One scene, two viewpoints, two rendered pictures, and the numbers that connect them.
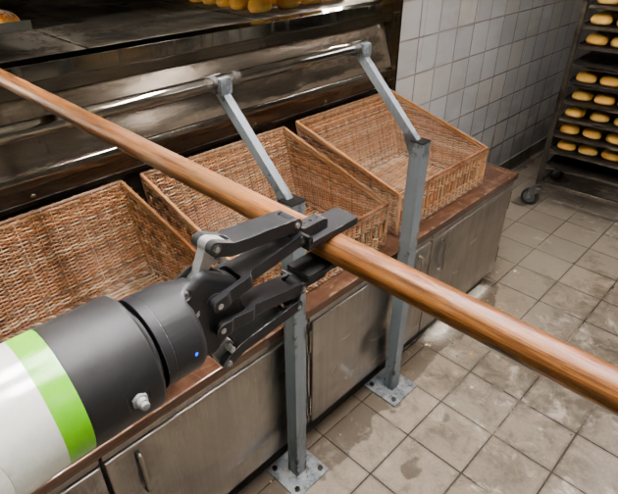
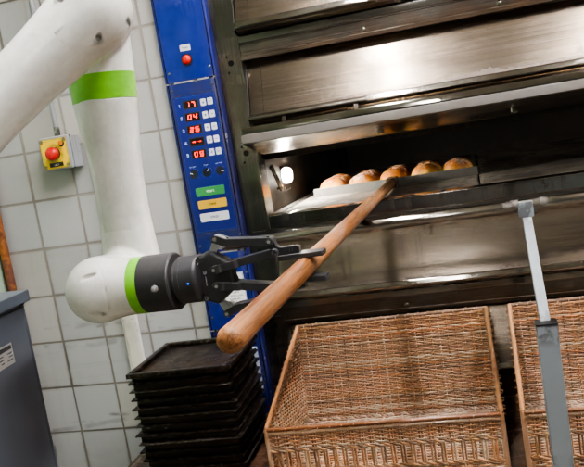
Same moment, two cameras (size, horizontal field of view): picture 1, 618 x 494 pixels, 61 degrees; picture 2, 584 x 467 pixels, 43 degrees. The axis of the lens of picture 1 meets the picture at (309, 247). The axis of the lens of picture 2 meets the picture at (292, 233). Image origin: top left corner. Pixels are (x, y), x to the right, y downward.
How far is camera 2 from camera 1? 99 cm
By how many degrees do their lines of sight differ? 61
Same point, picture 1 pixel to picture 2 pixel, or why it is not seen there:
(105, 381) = (144, 273)
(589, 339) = not seen: outside the picture
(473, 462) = not seen: outside the picture
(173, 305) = (188, 259)
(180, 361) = (179, 283)
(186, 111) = (573, 247)
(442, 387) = not seen: outside the picture
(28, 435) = (115, 280)
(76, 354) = (143, 261)
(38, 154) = (413, 268)
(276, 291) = (260, 283)
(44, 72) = (429, 201)
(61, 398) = (129, 272)
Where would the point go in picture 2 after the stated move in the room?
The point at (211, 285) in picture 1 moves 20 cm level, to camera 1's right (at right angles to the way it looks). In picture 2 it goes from (212, 258) to (276, 267)
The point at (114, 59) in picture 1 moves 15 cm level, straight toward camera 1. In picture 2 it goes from (494, 193) to (469, 202)
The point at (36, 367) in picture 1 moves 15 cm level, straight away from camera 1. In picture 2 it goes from (131, 261) to (180, 243)
